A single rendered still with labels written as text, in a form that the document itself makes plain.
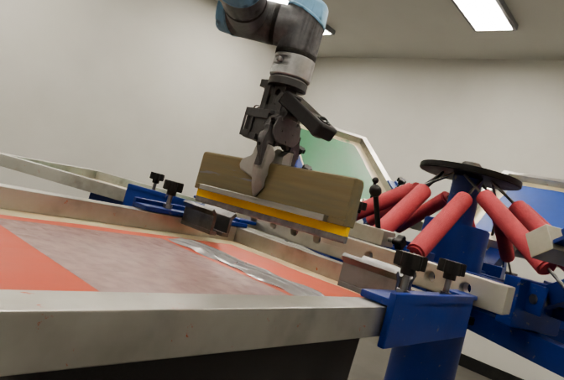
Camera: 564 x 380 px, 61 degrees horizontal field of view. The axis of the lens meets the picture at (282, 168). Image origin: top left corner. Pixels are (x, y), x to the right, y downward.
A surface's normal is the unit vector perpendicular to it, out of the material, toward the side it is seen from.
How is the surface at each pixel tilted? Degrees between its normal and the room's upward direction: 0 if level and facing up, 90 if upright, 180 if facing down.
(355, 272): 90
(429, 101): 90
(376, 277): 90
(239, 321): 90
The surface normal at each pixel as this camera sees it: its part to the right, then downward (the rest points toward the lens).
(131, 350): 0.74, 0.16
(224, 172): -0.62, -0.23
